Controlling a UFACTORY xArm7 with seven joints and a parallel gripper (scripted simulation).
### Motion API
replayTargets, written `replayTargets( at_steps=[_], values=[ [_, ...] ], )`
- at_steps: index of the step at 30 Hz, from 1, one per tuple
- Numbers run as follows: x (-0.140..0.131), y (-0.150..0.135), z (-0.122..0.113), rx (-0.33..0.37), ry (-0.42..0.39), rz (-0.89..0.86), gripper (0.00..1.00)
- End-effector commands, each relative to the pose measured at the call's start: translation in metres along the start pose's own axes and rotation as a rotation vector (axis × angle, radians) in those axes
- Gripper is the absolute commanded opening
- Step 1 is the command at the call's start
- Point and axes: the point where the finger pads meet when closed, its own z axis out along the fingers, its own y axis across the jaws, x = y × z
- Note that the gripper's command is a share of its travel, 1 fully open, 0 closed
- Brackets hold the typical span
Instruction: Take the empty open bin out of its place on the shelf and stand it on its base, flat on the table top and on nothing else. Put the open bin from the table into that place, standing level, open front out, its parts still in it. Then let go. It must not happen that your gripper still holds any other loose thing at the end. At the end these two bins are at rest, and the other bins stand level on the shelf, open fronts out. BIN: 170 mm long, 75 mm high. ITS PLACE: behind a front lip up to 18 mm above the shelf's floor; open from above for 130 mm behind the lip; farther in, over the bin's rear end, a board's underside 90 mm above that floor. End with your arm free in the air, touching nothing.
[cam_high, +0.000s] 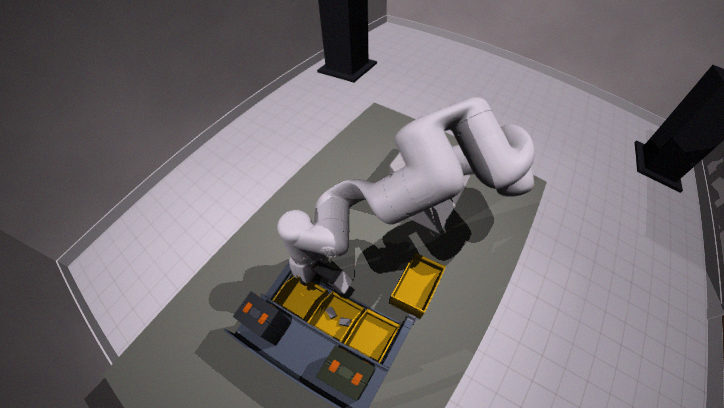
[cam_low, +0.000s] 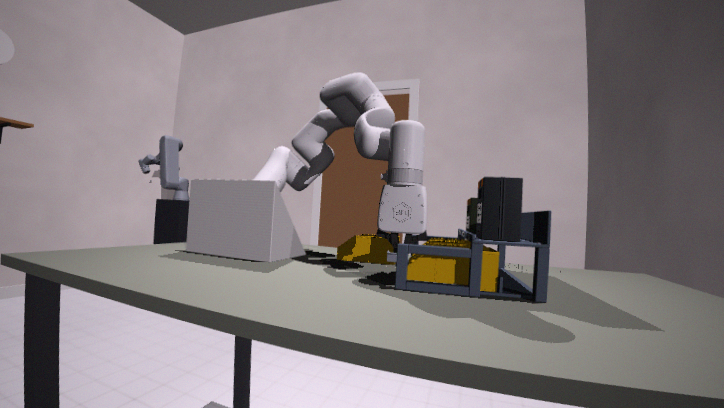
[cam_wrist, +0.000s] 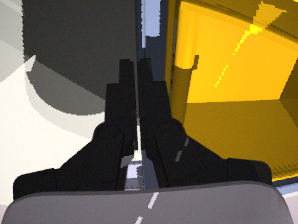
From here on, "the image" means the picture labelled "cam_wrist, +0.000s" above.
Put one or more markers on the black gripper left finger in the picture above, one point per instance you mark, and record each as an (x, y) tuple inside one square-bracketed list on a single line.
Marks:
[(96, 166)]

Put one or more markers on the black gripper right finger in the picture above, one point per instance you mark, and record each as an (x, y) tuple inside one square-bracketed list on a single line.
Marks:
[(181, 159)]

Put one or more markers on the dark grey metal shelf rack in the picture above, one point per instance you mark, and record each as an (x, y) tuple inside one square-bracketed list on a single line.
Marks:
[(151, 33)]

